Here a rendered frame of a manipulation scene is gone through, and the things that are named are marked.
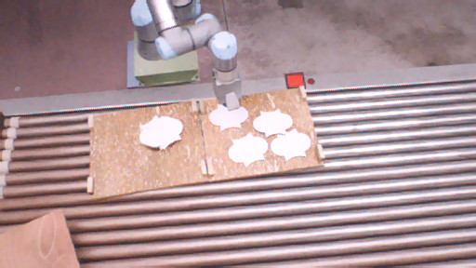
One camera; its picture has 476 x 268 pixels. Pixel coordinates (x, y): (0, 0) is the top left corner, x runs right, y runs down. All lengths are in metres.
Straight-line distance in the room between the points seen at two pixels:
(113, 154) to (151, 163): 0.14
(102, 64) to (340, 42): 1.69
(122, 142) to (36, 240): 0.46
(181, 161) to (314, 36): 1.95
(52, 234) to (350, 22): 2.63
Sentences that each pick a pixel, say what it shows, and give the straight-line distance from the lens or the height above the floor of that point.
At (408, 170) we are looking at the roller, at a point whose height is 0.92.
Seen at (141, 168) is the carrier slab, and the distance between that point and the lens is 1.60.
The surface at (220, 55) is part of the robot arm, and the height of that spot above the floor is 1.31.
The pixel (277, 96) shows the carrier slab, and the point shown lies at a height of 0.94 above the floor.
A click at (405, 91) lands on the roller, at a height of 0.92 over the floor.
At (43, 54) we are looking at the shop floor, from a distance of 3.49.
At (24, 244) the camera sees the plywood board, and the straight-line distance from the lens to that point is 1.49.
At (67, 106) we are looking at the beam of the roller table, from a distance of 1.87.
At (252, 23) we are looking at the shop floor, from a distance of 3.37.
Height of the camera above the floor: 2.31
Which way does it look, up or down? 57 degrees down
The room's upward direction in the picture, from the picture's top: 2 degrees counter-clockwise
